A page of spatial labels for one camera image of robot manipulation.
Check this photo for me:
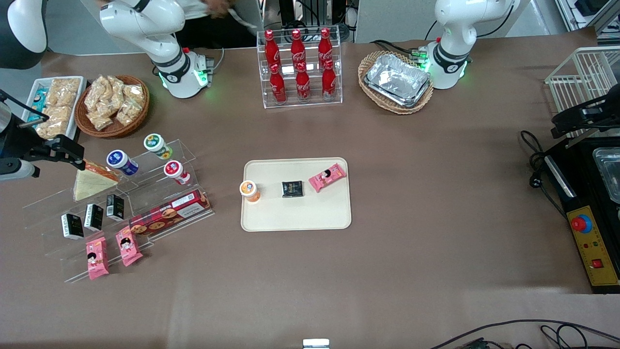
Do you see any yellow control panel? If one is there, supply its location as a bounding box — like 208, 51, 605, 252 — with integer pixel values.
566, 205, 620, 287

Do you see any dark brown wicker basket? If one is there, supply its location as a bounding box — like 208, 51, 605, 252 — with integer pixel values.
74, 74, 150, 139

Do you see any clear bag of crackers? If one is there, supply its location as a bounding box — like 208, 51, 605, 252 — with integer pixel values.
83, 75, 125, 114
46, 78, 82, 107
86, 111, 114, 131
115, 83, 146, 126
35, 106, 73, 140

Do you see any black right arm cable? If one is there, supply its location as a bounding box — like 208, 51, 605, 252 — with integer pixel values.
0, 90, 50, 129

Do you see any pink cartoon snack packet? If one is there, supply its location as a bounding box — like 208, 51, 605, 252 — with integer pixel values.
86, 236, 110, 281
115, 226, 144, 267
308, 163, 348, 193

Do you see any black power cable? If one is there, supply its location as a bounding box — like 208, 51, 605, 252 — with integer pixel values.
519, 129, 570, 219

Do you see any clear acrylic bottle rack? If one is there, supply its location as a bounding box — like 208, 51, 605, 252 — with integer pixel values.
256, 25, 343, 109

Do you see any blue gum jar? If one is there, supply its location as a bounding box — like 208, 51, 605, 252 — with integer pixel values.
106, 149, 140, 176

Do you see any aluminium frame shelf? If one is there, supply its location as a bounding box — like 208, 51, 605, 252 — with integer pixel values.
555, 0, 620, 39

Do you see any red emergency stop button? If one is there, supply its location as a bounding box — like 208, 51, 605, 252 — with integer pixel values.
571, 214, 593, 234

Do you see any aluminium foil tray stack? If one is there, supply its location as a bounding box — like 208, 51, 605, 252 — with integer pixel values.
363, 52, 433, 108

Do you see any triangle sandwich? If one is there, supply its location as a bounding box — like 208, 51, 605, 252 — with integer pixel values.
73, 159, 121, 202

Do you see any white rectangular snack tray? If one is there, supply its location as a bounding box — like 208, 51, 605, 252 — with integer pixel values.
20, 76, 88, 142

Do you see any black equipment stand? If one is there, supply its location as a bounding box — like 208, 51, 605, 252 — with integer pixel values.
264, 0, 361, 44

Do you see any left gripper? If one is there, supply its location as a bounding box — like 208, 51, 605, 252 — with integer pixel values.
550, 92, 620, 140

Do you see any green gum jar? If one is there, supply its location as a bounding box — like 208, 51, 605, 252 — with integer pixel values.
143, 133, 173, 161

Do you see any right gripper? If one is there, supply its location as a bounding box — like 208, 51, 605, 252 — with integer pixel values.
0, 126, 87, 171

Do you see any red tartan shortbread box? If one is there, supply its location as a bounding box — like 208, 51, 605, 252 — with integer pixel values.
129, 189, 213, 238

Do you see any silver metal handle bar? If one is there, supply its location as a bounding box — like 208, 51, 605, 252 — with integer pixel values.
544, 155, 577, 199

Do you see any person in dark clothes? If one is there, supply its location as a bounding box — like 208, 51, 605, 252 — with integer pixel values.
177, 0, 264, 49

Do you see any long black cable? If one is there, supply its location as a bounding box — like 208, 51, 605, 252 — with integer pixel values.
429, 318, 620, 349

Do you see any person's hand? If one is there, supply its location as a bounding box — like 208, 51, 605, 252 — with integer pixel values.
206, 0, 234, 17

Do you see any small electronic board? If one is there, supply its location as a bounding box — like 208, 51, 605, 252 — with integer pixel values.
453, 338, 514, 349

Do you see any clear plastic container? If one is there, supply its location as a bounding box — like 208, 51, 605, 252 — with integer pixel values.
592, 147, 620, 205

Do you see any red cola bottle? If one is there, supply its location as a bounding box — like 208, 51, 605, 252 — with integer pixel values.
318, 27, 335, 63
295, 62, 311, 102
322, 59, 338, 101
269, 63, 287, 104
290, 29, 307, 66
264, 29, 281, 68

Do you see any light wicker basket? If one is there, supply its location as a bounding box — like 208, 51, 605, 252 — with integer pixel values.
357, 50, 435, 115

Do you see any black snack packet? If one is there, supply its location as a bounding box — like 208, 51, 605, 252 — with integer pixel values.
61, 213, 85, 240
106, 194, 125, 222
281, 180, 305, 199
84, 203, 104, 231

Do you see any white wire rack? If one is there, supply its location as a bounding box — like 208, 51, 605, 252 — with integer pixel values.
544, 46, 620, 148

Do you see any black sealing machine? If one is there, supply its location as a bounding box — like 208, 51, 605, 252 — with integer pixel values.
542, 137, 620, 295

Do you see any black arm base cable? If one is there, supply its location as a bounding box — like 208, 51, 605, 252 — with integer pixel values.
371, 39, 430, 62

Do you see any beige plastic tray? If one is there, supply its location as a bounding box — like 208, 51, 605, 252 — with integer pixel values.
241, 157, 352, 232

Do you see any clear acrylic stepped stand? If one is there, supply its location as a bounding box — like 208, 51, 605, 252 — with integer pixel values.
21, 139, 215, 284

